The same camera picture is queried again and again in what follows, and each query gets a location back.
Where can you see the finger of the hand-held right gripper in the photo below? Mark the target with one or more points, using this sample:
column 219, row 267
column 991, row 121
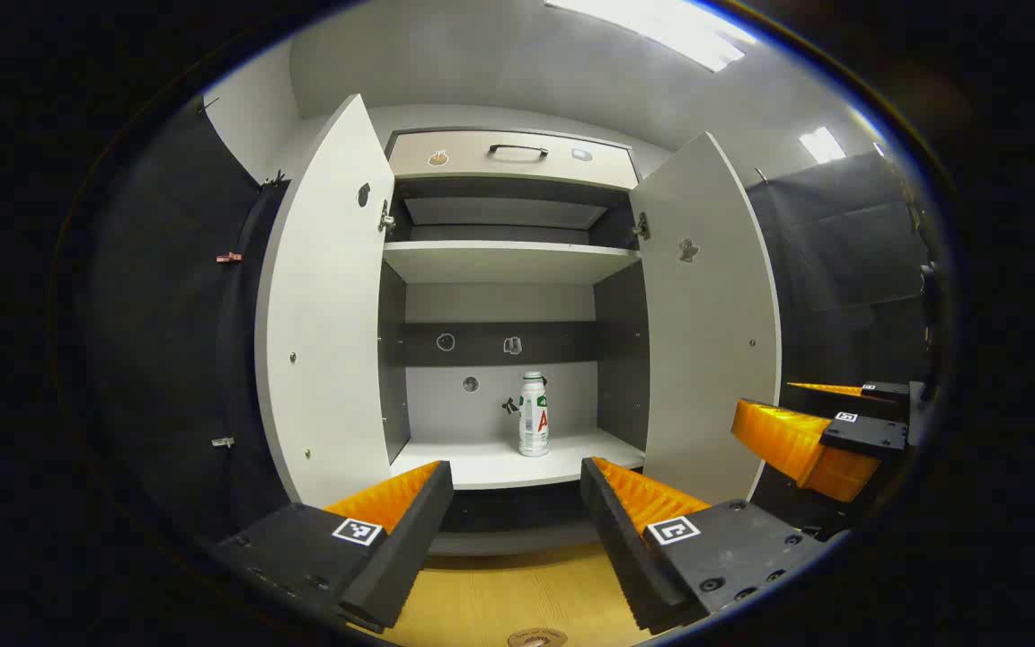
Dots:
column 886, row 392
column 863, row 436

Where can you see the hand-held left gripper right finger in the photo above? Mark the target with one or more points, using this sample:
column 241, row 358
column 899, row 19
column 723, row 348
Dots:
column 621, row 539

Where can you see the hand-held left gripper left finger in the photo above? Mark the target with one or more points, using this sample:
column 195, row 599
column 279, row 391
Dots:
column 410, row 539

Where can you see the white bottle green label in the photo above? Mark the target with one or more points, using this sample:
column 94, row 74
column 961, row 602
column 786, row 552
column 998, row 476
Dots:
column 533, row 422

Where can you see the white cabinet door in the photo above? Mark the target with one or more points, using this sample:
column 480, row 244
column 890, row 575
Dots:
column 329, row 341
column 706, row 359

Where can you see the white and grey cabinet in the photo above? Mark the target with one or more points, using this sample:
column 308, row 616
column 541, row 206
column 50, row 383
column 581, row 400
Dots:
column 499, row 310

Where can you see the white cabinet shelf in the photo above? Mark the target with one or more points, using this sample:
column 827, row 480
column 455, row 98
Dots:
column 508, row 261
column 482, row 463

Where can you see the metal door hinge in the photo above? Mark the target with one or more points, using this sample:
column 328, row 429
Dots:
column 386, row 218
column 641, row 226

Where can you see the beige cabinet drawer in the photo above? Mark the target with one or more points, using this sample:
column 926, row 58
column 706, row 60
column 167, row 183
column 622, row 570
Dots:
column 473, row 166

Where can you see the black backdrop cloth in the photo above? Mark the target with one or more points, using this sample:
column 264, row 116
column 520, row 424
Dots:
column 167, row 359
column 850, row 261

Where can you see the small ceiling light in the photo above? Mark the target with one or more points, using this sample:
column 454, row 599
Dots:
column 821, row 144

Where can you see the long ceiling light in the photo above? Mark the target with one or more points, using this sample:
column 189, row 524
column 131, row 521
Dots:
column 661, row 27

